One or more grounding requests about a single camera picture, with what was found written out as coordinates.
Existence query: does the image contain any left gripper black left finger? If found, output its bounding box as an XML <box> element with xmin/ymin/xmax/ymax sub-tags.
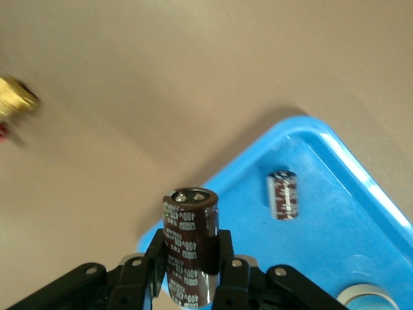
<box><xmin>6</xmin><ymin>228</ymin><xmax>168</xmax><ymax>310</ymax></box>

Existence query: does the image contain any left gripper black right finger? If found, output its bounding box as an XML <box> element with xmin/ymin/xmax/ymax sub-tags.
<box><xmin>211</xmin><ymin>229</ymin><xmax>349</xmax><ymax>310</ymax></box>

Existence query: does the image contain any brown cylindrical capacitor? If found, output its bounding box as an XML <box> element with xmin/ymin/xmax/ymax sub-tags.
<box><xmin>266</xmin><ymin>170</ymin><xmax>299</xmax><ymax>222</ymax></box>
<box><xmin>162</xmin><ymin>187</ymin><xmax>220</xmax><ymax>307</ymax></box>

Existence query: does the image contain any light blue desk bell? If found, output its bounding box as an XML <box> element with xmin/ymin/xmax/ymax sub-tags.
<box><xmin>337</xmin><ymin>283</ymin><xmax>398</xmax><ymax>310</ymax></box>

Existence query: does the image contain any blue plastic tray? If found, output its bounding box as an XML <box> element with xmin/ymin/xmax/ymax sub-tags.
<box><xmin>135</xmin><ymin>115</ymin><xmax>413</xmax><ymax>310</ymax></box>

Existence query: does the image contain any brown table mat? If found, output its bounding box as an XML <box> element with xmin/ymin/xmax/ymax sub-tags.
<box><xmin>0</xmin><ymin>0</ymin><xmax>413</xmax><ymax>310</ymax></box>

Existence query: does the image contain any brass valve red handle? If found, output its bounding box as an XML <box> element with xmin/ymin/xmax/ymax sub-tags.
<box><xmin>0</xmin><ymin>74</ymin><xmax>42</xmax><ymax>146</ymax></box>

